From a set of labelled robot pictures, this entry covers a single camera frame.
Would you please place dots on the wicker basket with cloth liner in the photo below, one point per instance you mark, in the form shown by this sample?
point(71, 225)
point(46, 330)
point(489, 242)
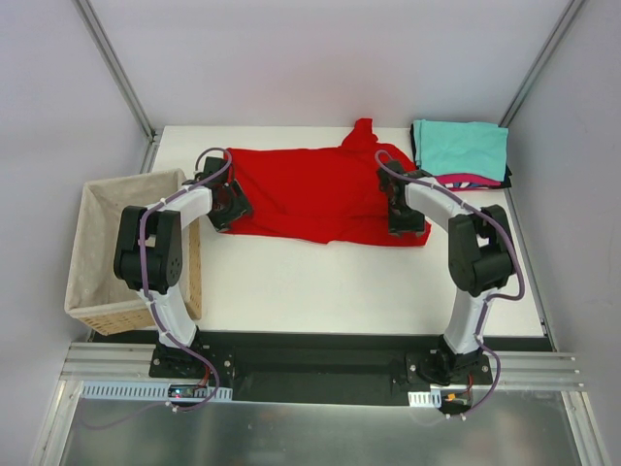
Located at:
point(104, 288)

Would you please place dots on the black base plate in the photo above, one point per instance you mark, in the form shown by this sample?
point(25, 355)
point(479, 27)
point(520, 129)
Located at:
point(367, 370)

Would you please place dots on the red t shirt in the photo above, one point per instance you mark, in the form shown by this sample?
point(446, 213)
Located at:
point(321, 195)

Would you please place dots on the left aluminium frame post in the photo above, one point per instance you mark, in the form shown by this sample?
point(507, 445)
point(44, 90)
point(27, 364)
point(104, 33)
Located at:
point(105, 47)

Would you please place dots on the pink t shirt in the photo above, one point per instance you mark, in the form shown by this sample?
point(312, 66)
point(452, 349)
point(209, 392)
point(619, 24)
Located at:
point(460, 182)

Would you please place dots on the black t shirt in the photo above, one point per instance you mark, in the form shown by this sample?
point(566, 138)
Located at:
point(507, 179)

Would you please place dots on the aluminium frame post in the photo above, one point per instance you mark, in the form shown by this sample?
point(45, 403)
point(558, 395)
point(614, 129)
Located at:
point(554, 40)
point(105, 47)

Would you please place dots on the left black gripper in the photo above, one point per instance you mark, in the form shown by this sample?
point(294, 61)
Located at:
point(233, 209)

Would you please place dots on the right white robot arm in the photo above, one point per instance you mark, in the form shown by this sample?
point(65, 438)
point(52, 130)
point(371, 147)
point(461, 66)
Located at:
point(481, 258)

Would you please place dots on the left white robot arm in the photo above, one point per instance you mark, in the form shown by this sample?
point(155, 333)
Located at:
point(149, 247)

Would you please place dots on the right aluminium frame post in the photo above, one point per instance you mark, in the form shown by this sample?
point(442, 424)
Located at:
point(554, 40)

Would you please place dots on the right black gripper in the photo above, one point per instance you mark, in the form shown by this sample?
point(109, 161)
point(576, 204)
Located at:
point(405, 223)

